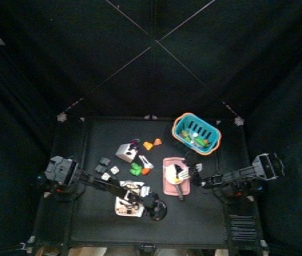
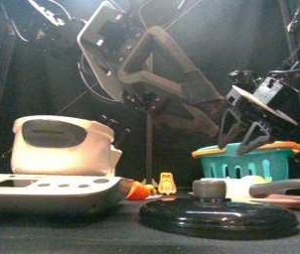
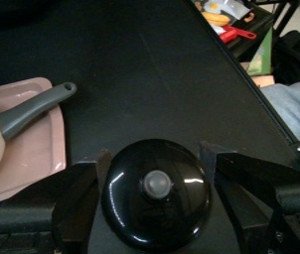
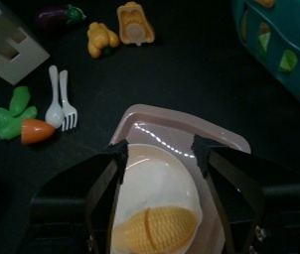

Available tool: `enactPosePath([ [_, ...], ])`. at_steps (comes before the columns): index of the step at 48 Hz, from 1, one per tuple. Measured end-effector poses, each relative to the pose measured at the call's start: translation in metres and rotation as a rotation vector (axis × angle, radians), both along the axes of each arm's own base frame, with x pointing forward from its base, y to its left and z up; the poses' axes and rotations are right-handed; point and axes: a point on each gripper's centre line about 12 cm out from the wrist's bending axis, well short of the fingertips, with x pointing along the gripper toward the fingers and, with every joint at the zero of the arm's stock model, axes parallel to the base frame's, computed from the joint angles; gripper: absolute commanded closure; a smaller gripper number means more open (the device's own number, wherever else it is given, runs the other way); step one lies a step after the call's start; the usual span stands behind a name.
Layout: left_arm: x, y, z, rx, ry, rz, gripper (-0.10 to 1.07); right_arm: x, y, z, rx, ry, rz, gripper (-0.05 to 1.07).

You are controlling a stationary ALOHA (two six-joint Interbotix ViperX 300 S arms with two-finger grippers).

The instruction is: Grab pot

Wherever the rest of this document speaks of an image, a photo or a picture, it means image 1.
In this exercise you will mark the green toy vegetable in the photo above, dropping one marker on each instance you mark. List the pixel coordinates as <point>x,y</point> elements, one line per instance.
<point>200,141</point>
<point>186,135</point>

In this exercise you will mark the black toy pot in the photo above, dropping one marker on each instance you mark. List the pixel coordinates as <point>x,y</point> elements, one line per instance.
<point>159,211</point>

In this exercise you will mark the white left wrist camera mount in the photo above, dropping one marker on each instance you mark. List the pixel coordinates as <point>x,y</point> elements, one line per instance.
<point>133,188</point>

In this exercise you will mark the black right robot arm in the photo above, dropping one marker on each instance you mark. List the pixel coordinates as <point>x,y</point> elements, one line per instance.
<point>264,166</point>

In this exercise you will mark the pink rectangular tray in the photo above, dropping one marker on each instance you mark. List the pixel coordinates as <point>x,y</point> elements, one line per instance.
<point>170,190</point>

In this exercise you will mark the white cube with holes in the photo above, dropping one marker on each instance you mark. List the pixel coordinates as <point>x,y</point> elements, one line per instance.
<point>125,153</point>

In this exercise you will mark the silver frame corner bracket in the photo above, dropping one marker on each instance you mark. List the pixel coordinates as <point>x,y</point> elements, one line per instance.
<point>238,120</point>
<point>61,117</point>

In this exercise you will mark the white toy piece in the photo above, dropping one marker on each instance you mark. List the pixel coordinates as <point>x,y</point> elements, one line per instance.
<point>146,162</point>

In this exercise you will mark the green toy piece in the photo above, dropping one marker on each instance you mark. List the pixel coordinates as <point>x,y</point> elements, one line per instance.
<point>135,169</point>

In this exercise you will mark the orange toy piece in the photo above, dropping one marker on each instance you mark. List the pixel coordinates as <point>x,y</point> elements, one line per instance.
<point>147,145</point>
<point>158,141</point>

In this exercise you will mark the teal basket with orange rim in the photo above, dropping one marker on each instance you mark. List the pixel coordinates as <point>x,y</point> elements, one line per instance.
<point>196,133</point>

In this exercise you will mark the white toy fried egg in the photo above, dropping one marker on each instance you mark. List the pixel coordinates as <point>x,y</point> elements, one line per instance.
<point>172,175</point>

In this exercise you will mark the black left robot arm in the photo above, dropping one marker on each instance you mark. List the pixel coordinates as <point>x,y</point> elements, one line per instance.
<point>61,170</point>

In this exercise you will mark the grey cube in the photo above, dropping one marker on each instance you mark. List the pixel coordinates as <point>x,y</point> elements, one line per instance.
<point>100,168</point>
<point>104,161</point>

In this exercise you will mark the purple toy piece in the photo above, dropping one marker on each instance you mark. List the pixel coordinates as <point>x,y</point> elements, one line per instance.
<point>133,143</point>

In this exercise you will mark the white die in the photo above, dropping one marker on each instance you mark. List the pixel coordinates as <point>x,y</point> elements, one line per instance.
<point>113,170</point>
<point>105,176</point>

